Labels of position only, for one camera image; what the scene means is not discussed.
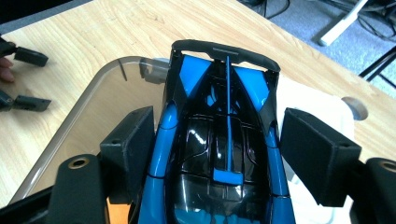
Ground black folding chair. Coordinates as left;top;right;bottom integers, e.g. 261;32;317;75
358;45;396;91

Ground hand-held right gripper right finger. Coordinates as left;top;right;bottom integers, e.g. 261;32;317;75
278;107;363;208

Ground blue toy car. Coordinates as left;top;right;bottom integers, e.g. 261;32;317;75
136;39;297;224

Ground white desk frame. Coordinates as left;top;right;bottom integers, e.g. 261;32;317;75
317;0;370;48

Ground black cables under desk frame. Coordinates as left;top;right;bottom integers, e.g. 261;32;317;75
237;0;396;42

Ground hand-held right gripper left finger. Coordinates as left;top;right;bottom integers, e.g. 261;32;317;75
99;105;156;205

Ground clear plastic storage box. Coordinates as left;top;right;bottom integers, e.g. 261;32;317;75
8;55;171;205

